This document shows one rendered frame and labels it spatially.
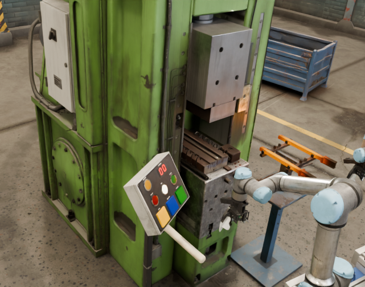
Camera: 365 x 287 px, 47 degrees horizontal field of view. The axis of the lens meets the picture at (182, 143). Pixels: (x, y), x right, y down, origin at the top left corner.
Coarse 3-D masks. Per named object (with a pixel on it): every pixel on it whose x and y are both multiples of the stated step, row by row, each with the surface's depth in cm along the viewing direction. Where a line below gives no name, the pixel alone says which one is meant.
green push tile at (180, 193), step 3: (180, 186) 221; (177, 189) 219; (180, 189) 219; (183, 189) 222; (174, 192) 216; (177, 192) 217; (180, 192) 219; (183, 192) 221; (177, 195) 216; (180, 195) 218; (183, 195) 221; (186, 195) 223; (177, 198) 217; (180, 198) 218; (183, 198) 220; (180, 201) 217; (183, 201) 220; (180, 204) 218
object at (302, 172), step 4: (260, 148) 274; (264, 148) 274; (268, 152) 270; (272, 152) 270; (272, 156) 268; (276, 156) 266; (276, 160) 266; (280, 160) 263; (284, 160) 263; (284, 164) 261; (288, 164) 259; (292, 164) 259; (292, 168) 257; (296, 168) 256; (296, 172) 255; (300, 172) 252; (304, 172) 252; (304, 176) 252; (308, 176) 249; (312, 176) 248
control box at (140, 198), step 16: (160, 160) 212; (144, 176) 199; (160, 176) 208; (176, 176) 220; (128, 192) 197; (144, 192) 196; (160, 192) 206; (144, 208) 197; (160, 208) 204; (144, 224) 202; (160, 224) 201
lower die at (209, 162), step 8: (184, 128) 287; (192, 136) 278; (184, 144) 269; (192, 144) 269; (208, 144) 271; (184, 152) 262; (192, 152) 262; (200, 152) 262; (216, 152) 263; (192, 160) 257; (200, 160) 256; (208, 160) 254; (216, 160) 255; (224, 160) 261; (200, 168) 253; (208, 168) 253; (216, 168) 259
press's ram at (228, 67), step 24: (192, 24) 224; (216, 24) 227; (192, 48) 221; (216, 48) 213; (240, 48) 225; (192, 72) 226; (216, 72) 221; (240, 72) 234; (192, 96) 232; (216, 96) 229; (240, 96) 243
